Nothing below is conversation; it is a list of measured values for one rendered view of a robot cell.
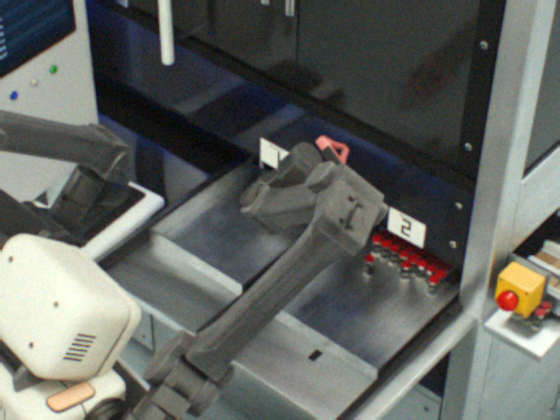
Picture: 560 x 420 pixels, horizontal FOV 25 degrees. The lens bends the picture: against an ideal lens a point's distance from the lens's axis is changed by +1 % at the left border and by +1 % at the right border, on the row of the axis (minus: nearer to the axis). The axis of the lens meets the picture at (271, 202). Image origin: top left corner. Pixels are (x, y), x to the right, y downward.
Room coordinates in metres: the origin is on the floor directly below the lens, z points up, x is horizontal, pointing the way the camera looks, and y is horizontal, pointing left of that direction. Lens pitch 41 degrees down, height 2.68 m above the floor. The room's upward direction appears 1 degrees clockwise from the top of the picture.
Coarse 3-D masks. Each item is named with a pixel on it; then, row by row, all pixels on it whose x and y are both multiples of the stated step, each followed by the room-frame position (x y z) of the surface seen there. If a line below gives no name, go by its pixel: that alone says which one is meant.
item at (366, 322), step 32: (352, 256) 1.89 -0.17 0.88; (320, 288) 1.79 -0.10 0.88; (352, 288) 1.79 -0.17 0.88; (384, 288) 1.79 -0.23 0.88; (416, 288) 1.80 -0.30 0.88; (448, 288) 1.80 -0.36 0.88; (288, 320) 1.69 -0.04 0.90; (320, 320) 1.70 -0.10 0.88; (352, 320) 1.70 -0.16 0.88; (384, 320) 1.71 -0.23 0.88; (416, 320) 1.71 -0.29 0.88; (352, 352) 1.60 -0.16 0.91; (384, 352) 1.62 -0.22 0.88
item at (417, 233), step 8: (392, 216) 1.85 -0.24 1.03; (400, 216) 1.84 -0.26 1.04; (408, 216) 1.83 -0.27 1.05; (392, 224) 1.85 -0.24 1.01; (400, 224) 1.84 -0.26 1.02; (408, 224) 1.83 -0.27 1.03; (416, 224) 1.81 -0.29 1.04; (400, 232) 1.84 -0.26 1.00; (408, 232) 1.83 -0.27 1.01; (416, 232) 1.81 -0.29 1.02; (424, 232) 1.80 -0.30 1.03; (416, 240) 1.81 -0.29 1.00
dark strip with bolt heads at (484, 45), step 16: (480, 0) 1.78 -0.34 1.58; (496, 0) 1.76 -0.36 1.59; (480, 16) 1.77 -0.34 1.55; (496, 16) 1.76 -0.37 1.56; (480, 32) 1.77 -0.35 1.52; (496, 32) 1.75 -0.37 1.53; (480, 48) 1.77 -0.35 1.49; (496, 48) 1.75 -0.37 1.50; (480, 64) 1.77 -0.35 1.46; (480, 80) 1.76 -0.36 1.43; (480, 96) 1.76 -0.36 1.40; (464, 112) 1.78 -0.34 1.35; (480, 112) 1.76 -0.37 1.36; (464, 128) 1.77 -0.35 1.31; (480, 128) 1.75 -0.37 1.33; (464, 144) 1.77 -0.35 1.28; (480, 144) 1.75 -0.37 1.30; (464, 160) 1.77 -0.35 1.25
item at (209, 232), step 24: (240, 168) 2.15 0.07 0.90; (216, 192) 2.09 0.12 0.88; (240, 192) 2.09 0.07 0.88; (168, 216) 1.97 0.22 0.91; (192, 216) 2.01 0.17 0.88; (216, 216) 2.01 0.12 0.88; (240, 216) 2.01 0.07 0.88; (168, 240) 1.90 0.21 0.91; (192, 240) 1.93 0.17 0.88; (216, 240) 1.93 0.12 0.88; (240, 240) 1.93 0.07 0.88; (264, 240) 1.93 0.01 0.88; (288, 240) 1.93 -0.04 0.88; (192, 264) 1.85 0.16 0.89; (216, 264) 1.86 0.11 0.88; (240, 264) 1.86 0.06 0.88; (264, 264) 1.85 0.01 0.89; (240, 288) 1.77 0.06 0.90
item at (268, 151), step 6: (264, 144) 2.07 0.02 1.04; (270, 144) 2.06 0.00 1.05; (264, 150) 2.07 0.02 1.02; (270, 150) 2.06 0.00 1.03; (276, 150) 2.05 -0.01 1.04; (282, 150) 2.04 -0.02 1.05; (264, 156) 2.07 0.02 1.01; (270, 156) 2.06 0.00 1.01; (276, 156) 2.05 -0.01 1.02; (282, 156) 2.04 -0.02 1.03; (270, 162) 2.06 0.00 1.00; (276, 162) 2.05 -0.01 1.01
